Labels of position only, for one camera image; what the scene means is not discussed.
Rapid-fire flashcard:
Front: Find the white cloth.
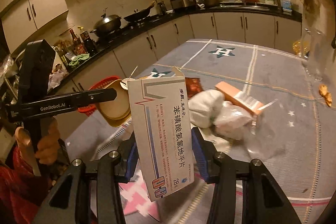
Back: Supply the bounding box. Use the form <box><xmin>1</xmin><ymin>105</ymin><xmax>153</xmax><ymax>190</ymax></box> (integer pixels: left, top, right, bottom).
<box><xmin>188</xmin><ymin>89</ymin><xmax>224</xmax><ymax>128</ymax></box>

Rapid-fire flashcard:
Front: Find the tan paper tray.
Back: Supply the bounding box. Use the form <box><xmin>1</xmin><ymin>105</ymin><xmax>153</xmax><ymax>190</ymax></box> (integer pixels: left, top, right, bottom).
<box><xmin>95</xmin><ymin>79</ymin><xmax>131</xmax><ymax>127</ymax></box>

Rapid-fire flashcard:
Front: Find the orange cardboard box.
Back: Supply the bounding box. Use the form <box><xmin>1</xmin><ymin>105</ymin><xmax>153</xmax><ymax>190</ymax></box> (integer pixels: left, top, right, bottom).
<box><xmin>215</xmin><ymin>81</ymin><xmax>264</xmax><ymax>115</ymax></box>

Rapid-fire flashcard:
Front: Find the white medicine box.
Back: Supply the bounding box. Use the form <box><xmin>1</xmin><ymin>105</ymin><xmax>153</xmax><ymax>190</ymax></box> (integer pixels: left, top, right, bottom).
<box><xmin>127</xmin><ymin>67</ymin><xmax>194</xmax><ymax>201</ymax></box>

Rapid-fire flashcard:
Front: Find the brown snack wrapper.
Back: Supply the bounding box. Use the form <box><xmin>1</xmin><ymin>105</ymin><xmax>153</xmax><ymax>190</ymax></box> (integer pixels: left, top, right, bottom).
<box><xmin>185</xmin><ymin>77</ymin><xmax>203</xmax><ymax>99</ymax></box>

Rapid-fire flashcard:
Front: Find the left hand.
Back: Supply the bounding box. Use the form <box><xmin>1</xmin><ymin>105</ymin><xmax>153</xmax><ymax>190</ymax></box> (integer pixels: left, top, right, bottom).
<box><xmin>14</xmin><ymin>118</ymin><xmax>60</xmax><ymax>180</ymax></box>

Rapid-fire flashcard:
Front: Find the red plastic basket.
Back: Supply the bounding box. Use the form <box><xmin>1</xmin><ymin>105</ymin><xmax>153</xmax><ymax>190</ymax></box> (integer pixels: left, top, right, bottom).
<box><xmin>78</xmin><ymin>76</ymin><xmax>120</xmax><ymax>117</ymax></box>

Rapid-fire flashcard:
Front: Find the grey star tablecloth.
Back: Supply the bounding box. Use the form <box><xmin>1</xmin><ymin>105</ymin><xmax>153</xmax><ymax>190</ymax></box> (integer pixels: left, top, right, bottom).
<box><xmin>64</xmin><ymin>38</ymin><xmax>336</xmax><ymax>224</ymax></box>

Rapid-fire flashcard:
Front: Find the green cloth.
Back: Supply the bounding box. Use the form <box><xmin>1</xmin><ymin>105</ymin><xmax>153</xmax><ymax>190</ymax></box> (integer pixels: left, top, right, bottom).
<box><xmin>69</xmin><ymin>53</ymin><xmax>90</xmax><ymax>67</ymax></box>

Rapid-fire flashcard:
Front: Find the dark sauce bottle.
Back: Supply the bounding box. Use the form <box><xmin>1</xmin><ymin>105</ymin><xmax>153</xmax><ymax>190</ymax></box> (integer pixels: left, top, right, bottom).
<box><xmin>70</xmin><ymin>29</ymin><xmax>86</xmax><ymax>56</ymax></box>

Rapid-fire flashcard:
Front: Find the lidded steel wok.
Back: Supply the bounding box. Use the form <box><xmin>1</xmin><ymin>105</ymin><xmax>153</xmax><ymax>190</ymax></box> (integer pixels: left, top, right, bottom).
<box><xmin>90</xmin><ymin>7</ymin><xmax>121</xmax><ymax>38</ymax></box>

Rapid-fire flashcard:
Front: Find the black frying pan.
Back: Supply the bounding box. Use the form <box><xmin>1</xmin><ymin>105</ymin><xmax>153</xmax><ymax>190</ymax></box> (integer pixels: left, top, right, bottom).
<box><xmin>124</xmin><ymin>2</ymin><xmax>155</xmax><ymax>23</ymax></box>

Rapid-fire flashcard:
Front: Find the orange peel scrap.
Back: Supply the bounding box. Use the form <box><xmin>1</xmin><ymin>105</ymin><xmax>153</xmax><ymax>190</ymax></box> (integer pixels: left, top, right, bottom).
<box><xmin>318</xmin><ymin>84</ymin><xmax>333</xmax><ymax>107</ymax></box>

